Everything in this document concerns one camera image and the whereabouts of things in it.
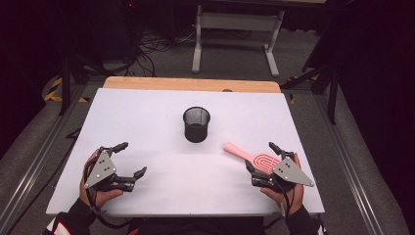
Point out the black tripod stand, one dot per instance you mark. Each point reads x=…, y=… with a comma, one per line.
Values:
x=332, y=94
x=67, y=83

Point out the yellow black hazard tape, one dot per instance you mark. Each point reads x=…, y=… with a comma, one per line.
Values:
x=52, y=93

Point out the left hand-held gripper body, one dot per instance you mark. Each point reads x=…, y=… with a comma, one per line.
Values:
x=101, y=169

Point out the person's left hand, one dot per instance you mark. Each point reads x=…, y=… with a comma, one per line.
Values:
x=98, y=197

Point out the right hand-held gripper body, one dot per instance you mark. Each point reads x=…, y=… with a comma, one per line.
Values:
x=290, y=171

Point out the black mesh pen cup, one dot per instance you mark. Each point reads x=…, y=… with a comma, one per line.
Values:
x=196, y=129

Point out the aluminium floor rail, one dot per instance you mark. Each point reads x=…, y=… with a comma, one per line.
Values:
x=345, y=163
x=36, y=161

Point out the person's torso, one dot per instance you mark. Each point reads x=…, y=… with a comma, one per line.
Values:
x=195, y=226

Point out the pink hairbrush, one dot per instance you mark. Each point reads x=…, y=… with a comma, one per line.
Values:
x=261, y=160

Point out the person's right hand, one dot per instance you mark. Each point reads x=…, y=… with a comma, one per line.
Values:
x=293, y=199

